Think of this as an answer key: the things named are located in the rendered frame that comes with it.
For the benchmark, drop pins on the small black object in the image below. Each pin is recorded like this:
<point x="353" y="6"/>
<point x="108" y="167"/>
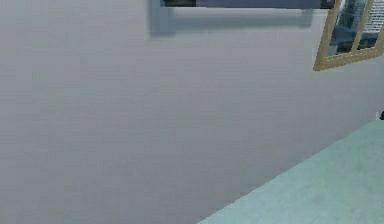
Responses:
<point x="382" y="115"/>

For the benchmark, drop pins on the tan framed window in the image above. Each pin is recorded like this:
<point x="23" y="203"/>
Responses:
<point x="353" y="33"/>

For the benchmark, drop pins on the dark framed wall picture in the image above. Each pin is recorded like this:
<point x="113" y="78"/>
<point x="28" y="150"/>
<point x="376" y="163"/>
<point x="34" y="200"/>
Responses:
<point x="246" y="3"/>

